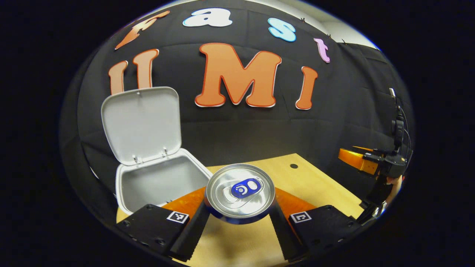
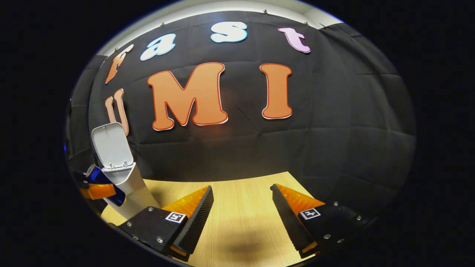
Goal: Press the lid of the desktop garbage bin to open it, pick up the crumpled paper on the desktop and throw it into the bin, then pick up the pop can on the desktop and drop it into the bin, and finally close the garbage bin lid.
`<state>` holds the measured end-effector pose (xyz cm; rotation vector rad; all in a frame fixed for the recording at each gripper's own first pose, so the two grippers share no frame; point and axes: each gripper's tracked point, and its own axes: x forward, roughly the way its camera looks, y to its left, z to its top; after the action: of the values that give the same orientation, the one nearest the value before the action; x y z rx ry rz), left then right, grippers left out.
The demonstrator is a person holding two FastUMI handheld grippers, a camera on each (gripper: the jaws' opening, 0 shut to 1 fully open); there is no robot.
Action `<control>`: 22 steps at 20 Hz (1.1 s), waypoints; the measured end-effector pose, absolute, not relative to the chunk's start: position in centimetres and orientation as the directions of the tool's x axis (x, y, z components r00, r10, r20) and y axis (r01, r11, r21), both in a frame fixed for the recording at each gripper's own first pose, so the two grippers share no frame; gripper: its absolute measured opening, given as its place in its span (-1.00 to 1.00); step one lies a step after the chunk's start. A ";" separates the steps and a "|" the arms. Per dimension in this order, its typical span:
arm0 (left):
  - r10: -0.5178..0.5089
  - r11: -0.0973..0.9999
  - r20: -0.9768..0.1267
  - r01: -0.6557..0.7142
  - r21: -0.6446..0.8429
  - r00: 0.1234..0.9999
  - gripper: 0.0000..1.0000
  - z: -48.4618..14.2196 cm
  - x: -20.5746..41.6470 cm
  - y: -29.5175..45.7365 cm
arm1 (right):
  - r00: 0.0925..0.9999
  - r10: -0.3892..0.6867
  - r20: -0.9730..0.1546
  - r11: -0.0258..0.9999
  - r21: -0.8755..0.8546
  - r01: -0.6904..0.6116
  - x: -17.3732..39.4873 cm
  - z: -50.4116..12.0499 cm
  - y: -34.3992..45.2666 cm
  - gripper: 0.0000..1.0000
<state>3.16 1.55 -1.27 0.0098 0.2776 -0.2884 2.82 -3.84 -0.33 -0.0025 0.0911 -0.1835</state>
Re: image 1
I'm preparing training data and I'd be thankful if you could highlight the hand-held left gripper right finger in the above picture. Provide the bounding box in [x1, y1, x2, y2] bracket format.
[269, 187, 366, 262]

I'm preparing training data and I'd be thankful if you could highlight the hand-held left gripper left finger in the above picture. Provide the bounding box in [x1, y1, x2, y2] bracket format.
[115, 187, 212, 262]

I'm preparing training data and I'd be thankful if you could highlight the silver pop can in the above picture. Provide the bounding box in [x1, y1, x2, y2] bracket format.
[203, 164, 276, 225]

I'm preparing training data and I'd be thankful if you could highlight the white desktop garbage bin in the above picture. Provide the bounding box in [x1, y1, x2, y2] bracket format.
[101, 86, 214, 215]

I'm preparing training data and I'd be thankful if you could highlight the wooden desktop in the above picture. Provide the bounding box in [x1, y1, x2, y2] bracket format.
[116, 153, 365, 267]

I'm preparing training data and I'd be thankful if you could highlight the black backdrop cloth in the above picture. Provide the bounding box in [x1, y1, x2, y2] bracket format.
[61, 0, 414, 223]

